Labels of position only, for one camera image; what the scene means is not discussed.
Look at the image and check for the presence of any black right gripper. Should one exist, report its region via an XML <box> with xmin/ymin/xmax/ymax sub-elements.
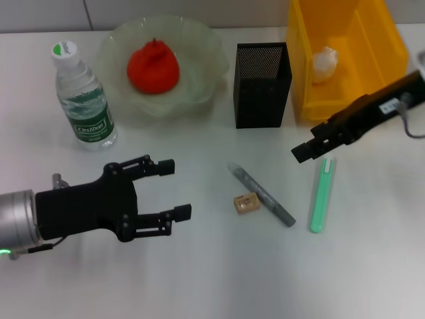
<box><xmin>291</xmin><ymin>69</ymin><xmax>425</xmax><ymax>164</ymax></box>

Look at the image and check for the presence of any left arm cable with plug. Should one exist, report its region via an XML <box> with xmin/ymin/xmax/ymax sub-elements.
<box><xmin>9</xmin><ymin>172</ymin><xmax>70</xmax><ymax>259</ymax></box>

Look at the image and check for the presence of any clear green-label water bottle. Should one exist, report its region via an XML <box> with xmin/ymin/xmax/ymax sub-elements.
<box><xmin>50</xmin><ymin>40</ymin><xmax>118</xmax><ymax>152</ymax></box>

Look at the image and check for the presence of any yellow plastic bin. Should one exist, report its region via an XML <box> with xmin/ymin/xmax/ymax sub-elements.
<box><xmin>286</xmin><ymin>0</ymin><xmax>410</xmax><ymax>126</ymax></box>

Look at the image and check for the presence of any grey marker pen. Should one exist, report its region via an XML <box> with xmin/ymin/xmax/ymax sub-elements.
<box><xmin>226</xmin><ymin>161</ymin><xmax>297</xmax><ymax>229</ymax></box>

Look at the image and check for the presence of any mint green pen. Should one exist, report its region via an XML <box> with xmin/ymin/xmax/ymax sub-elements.
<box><xmin>309</xmin><ymin>158</ymin><xmax>338</xmax><ymax>235</ymax></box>

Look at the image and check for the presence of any tan eraser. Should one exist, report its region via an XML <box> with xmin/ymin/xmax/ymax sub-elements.
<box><xmin>233</xmin><ymin>194</ymin><xmax>261</xmax><ymax>215</ymax></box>

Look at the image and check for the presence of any black mesh pen holder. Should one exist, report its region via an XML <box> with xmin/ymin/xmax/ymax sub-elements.
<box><xmin>234</xmin><ymin>42</ymin><xmax>294</xmax><ymax>130</ymax></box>

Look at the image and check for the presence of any right arm cable with plug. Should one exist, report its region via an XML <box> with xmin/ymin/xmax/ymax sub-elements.
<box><xmin>397</xmin><ymin>94</ymin><xmax>425</xmax><ymax>139</ymax></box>

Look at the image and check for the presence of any green glass fruit plate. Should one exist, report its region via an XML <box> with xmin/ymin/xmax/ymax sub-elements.
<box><xmin>96</xmin><ymin>13</ymin><xmax>230</xmax><ymax>129</ymax></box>

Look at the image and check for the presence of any arm cable with plug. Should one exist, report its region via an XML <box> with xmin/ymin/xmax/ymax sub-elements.
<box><xmin>9</xmin><ymin>172</ymin><xmax>70</xmax><ymax>259</ymax></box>
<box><xmin>397</xmin><ymin>94</ymin><xmax>425</xmax><ymax>139</ymax></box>

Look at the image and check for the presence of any white paper ball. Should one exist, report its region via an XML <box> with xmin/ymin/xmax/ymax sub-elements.
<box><xmin>312</xmin><ymin>47</ymin><xmax>340</xmax><ymax>84</ymax></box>

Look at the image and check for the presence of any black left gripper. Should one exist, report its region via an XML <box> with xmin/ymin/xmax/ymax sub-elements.
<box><xmin>35</xmin><ymin>154</ymin><xmax>193</xmax><ymax>243</ymax></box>

